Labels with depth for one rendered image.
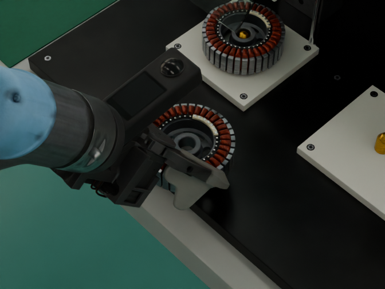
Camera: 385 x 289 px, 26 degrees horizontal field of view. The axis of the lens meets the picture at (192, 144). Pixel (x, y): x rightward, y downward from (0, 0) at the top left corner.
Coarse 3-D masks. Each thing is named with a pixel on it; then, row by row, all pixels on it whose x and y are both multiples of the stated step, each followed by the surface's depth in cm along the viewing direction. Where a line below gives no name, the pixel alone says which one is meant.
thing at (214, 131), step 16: (176, 112) 99; (192, 112) 99; (208, 112) 99; (160, 128) 97; (176, 128) 99; (192, 128) 100; (208, 128) 98; (224, 128) 97; (176, 144) 97; (192, 144) 98; (208, 144) 98; (224, 144) 96; (208, 160) 95; (224, 160) 95; (160, 176) 94
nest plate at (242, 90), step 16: (192, 32) 116; (256, 32) 116; (288, 32) 116; (176, 48) 114; (192, 48) 114; (288, 48) 114; (304, 48) 114; (208, 64) 113; (288, 64) 113; (304, 64) 114; (208, 80) 111; (224, 80) 111; (240, 80) 111; (256, 80) 111; (272, 80) 111; (224, 96) 111; (240, 96) 109; (256, 96) 109
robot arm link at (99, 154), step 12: (84, 96) 76; (96, 108) 76; (108, 108) 79; (96, 120) 76; (108, 120) 78; (96, 132) 75; (108, 132) 77; (96, 144) 76; (108, 144) 78; (84, 156) 75; (96, 156) 76; (72, 168) 77; (84, 168) 78
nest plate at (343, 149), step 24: (360, 96) 109; (384, 96) 109; (336, 120) 107; (360, 120) 107; (384, 120) 107; (312, 144) 104; (336, 144) 104; (360, 144) 104; (336, 168) 102; (360, 168) 102; (384, 168) 102; (360, 192) 100; (384, 192) 100; (384, 216) 98
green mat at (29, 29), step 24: (0, 0) 125; (24, 0) 125; (48, 0) 125; (72, 0) 125; (96, 0) 125; (0, 24) 122; (24, 24) 122; (48, 24) 122; (72, 24) 122; (0, 48) 119; (24, 48) 119
